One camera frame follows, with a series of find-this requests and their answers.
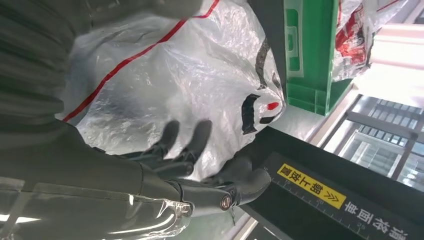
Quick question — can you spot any black inbound machine housing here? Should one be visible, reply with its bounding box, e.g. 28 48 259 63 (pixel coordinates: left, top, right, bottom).
236 125 424 240

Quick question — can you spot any white plastic package red print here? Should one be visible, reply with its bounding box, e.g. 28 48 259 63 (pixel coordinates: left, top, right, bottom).
331 0 410 82

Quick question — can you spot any yellow warning label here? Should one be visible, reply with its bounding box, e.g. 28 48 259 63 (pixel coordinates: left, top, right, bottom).
276 162 347 210

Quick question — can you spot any green plastic crate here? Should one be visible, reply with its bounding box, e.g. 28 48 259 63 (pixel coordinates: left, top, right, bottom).
283 0 354 117

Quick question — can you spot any pale metal frame rail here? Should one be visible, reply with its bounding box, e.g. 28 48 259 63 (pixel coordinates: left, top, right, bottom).
306 84 364 148

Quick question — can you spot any dark window frame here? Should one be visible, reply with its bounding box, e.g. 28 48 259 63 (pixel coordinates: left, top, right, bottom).
322 94 424 193

